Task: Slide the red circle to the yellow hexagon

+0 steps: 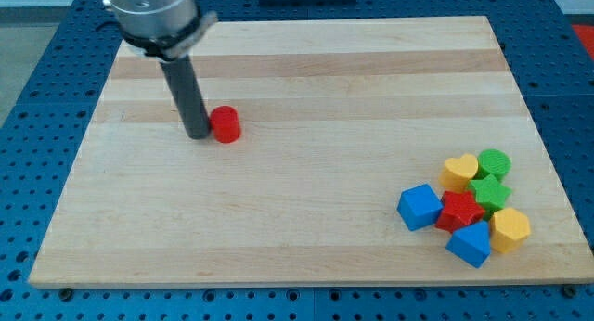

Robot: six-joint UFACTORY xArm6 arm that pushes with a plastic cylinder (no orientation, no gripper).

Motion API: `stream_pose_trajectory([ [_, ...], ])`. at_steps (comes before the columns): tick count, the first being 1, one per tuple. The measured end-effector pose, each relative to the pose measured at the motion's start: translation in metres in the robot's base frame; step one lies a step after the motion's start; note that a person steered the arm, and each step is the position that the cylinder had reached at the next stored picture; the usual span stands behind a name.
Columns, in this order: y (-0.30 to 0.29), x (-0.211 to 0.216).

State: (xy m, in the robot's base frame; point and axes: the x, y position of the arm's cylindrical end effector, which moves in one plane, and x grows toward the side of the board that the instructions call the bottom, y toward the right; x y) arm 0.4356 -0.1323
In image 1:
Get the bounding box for green cylinder block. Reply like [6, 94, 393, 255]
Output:
[475, 148, 511, 182]

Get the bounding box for red cylinder block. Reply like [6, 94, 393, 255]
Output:
[210, 106, 241, 144]

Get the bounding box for blue pentagon block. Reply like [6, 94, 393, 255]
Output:
[445, 221, 491, 268]

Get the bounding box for yellow hexagon block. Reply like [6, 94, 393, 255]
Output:
[489, 207, 531, 253]

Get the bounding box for blue cube block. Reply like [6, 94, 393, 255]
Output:
[396, 184, 443, 231]

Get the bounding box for yellow heart block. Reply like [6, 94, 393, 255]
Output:
[438, 153, 479, 193]

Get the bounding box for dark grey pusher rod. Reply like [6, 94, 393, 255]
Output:
[160, 56, 211, 140]

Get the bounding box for green star block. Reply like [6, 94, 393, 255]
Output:
[466, 174, 512, 221]

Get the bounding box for wooden board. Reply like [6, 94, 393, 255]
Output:
[29, 16, 593, 289]

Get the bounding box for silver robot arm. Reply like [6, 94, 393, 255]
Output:
[103, 0, 218, 62]

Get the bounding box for red star block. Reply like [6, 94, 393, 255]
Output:
[435, 191, 485, 234]

